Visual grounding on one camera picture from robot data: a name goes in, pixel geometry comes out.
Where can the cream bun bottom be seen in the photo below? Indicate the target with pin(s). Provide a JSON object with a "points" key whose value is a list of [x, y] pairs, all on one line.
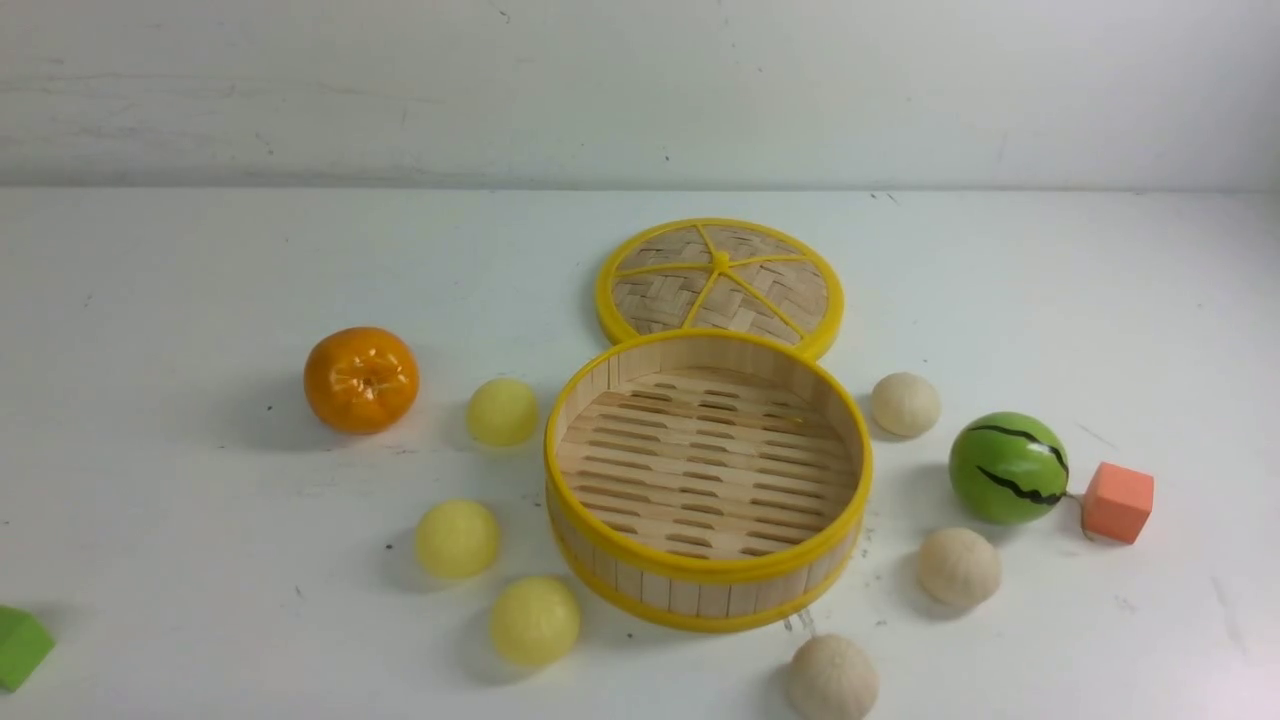
{"points": [[831, 677]]}

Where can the green toy watermelon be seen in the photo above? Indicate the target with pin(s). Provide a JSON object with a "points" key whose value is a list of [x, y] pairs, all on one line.
{"points": [[1008, 468]]}

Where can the bamboo steamer tray yellow rim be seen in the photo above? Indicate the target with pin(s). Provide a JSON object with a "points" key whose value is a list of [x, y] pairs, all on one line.
{"points": [[706, 480]]}

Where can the yellow bun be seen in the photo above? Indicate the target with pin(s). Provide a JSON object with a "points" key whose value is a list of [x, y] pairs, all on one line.
{"points": [[457, 539], [535, 622], [502, 412]]}

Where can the green foam block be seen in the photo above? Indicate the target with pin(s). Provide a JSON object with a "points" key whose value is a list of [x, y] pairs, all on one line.
{"points": [[25, 643]]}

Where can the orange toy tangerine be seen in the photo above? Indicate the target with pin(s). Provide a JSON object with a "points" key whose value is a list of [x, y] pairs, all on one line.
{"points": [[361, 380]]}

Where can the cream bun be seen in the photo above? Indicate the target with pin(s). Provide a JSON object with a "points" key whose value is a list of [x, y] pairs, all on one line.
{"points": [[905, 404], [958, 567], [831, 677]]}

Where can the woven bamboo steamer lid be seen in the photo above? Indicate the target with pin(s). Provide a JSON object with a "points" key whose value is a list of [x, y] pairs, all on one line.
{"points": [[720, 273]]}

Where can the orange foam cube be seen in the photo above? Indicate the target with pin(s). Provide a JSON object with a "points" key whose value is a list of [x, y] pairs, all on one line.
{"points": [[1117, 503]]}

